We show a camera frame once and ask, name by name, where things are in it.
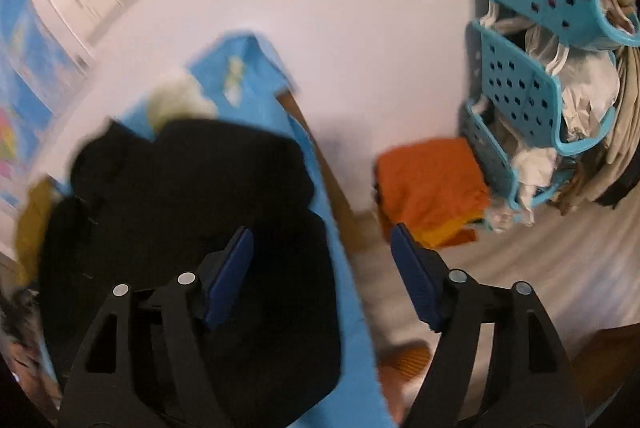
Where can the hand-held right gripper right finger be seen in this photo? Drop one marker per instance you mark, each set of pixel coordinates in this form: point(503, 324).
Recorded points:
point(412, 273)

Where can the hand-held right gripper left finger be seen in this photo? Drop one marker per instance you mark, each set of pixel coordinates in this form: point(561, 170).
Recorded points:
point(231, 273)

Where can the black garment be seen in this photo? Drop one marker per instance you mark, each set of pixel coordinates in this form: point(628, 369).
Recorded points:
point(175, 188)

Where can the clothes in baskets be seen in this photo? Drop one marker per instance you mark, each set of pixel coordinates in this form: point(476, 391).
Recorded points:
point(625, 118)

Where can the mustard folded cloth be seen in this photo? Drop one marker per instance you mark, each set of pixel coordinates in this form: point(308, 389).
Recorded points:
point(450, 235)

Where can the orange ribbed object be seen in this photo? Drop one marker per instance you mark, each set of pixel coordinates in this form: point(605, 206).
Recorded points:
point(407, 368)

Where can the orange folded cloth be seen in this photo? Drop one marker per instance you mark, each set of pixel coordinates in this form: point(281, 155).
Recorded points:
point(430, 178)

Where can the blue floral bed sheet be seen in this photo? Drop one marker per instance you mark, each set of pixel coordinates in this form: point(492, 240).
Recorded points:
point(352, 358)

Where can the white crumpled cloth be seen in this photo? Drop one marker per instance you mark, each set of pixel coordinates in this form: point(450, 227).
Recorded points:
point(585, 83)
point(532, 168)

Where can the yellow cloth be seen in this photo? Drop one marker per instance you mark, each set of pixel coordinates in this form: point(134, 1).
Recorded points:
point(35, 228)

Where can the brown wooden furniture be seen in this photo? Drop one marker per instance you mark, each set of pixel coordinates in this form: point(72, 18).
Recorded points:
point(605, 368)

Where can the colourful wall poster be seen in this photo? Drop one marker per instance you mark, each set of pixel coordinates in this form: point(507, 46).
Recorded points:
point(25, 73)

